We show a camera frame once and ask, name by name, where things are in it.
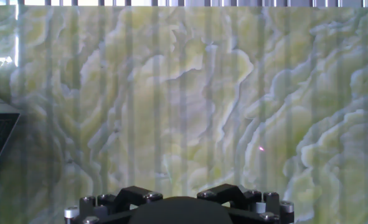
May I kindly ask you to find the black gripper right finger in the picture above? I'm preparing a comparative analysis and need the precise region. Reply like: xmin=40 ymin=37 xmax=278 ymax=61
xmin=196 ymin=183 xmax=295 ymax=224

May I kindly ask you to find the green marble pattern mat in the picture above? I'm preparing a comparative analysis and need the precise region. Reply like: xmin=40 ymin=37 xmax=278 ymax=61
xmin=0 ymin=5 xmax=368 ymax=224

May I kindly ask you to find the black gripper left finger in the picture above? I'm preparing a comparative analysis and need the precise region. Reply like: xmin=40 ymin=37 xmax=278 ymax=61
xmin=64 ymin=185 xmax=164 ymax=224

